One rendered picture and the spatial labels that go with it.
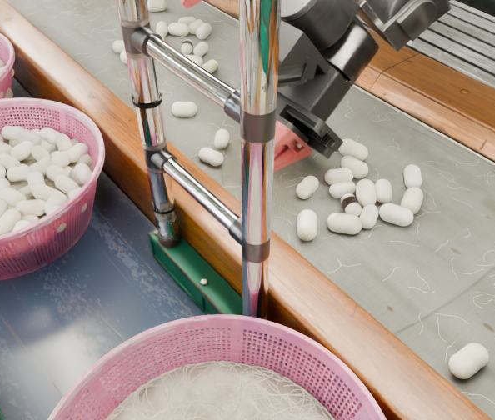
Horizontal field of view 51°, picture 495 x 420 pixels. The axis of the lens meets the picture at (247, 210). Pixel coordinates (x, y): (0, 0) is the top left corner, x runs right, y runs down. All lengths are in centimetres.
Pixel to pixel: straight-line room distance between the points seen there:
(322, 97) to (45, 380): 40
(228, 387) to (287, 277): 11
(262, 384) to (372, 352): 10
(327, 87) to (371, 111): 21
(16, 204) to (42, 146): 12
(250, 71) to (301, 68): 23
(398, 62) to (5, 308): 62
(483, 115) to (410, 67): 14
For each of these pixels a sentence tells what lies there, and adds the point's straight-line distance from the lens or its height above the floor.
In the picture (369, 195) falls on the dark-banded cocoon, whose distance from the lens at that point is 59.
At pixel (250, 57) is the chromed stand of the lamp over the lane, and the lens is 30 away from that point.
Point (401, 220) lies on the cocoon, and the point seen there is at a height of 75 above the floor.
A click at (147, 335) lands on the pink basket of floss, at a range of 46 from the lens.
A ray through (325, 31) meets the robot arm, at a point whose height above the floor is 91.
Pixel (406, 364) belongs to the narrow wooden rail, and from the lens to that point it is 46.
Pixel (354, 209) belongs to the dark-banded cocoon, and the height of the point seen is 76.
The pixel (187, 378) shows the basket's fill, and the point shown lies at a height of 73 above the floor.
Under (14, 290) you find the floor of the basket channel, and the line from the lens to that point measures 65.
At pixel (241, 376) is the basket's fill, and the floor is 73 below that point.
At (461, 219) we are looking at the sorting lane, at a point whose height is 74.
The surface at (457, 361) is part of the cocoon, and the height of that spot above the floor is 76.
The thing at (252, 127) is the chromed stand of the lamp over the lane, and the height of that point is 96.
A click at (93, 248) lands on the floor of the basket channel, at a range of 66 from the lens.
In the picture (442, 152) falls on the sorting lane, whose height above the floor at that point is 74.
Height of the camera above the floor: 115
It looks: 45 degrees down
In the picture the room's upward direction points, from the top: straight up
